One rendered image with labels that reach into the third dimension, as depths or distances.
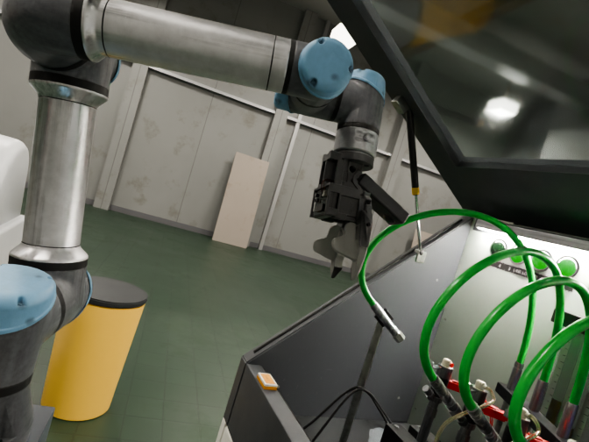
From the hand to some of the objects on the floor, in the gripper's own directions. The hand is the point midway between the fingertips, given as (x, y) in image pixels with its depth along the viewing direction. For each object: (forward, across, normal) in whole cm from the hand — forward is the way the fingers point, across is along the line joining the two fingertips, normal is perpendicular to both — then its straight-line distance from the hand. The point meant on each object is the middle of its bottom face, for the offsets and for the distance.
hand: (346, 273), depth 70 cm
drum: (+84, -185, -52) cm, 210 cm away
